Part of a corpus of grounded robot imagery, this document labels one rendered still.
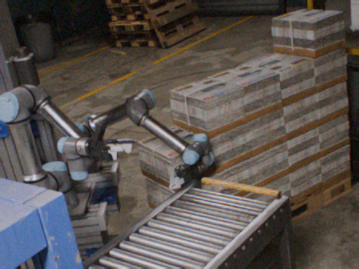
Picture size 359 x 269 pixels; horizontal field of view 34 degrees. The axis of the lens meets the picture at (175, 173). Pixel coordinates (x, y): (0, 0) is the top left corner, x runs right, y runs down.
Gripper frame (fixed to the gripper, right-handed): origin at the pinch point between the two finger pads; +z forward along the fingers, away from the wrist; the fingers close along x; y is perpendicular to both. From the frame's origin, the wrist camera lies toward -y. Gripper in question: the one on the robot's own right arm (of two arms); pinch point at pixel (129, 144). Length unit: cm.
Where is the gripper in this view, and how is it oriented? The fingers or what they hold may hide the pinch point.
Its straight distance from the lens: 237.4
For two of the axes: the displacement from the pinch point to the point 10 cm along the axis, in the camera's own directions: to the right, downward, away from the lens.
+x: -4.7, 3.2, -8.2
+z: 8.8, 0.7, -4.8
